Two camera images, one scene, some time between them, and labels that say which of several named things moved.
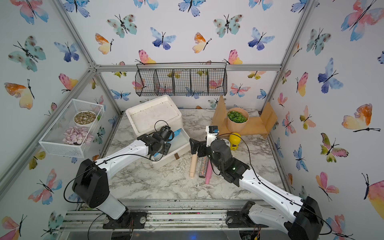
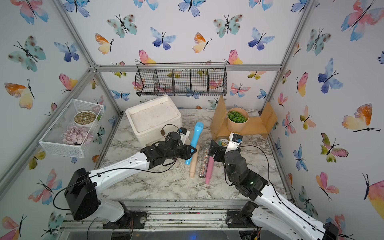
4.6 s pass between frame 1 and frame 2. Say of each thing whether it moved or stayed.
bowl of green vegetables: stayed
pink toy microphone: stayed
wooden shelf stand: stayed
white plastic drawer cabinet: stayed
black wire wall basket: stayed
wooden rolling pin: stayed
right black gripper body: moved
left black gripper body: moved
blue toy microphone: moved
